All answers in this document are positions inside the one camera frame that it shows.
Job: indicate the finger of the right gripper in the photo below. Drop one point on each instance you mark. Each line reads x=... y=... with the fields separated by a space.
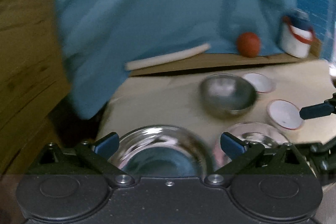
x=317 y=111

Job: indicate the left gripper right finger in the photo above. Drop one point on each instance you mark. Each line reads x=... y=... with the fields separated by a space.
x=241 y=154

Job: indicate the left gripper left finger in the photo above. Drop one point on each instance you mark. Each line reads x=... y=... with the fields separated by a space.
x=97 y=156

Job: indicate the steel plate with sticker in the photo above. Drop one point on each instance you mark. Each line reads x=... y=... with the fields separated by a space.
x=262 y=133

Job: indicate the white bowl red rim front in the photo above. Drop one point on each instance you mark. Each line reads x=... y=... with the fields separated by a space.
x=284 y=116

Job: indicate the white bowl red rim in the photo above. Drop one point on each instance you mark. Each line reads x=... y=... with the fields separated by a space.
x=262 y=84
x=284 y=116

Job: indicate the deep steel bowl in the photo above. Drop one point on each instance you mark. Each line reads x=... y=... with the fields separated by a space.
x=225 y=95

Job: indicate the white bowl red rim back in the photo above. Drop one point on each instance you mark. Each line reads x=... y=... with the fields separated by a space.
x=262 y=84

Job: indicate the white blue water bottle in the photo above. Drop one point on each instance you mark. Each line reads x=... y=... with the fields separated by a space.
x=296 y=34

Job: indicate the white foam rod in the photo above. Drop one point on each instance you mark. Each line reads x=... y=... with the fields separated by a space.
x=167 y=58

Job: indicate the wooden shelf board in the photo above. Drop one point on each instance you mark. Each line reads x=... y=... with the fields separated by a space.
x=216 y=60

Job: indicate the red tomato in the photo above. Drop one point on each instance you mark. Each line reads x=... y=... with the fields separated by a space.
x=248 y=44

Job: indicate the blue cloth drape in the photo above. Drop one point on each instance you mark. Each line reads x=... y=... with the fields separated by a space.
x=99 y=37

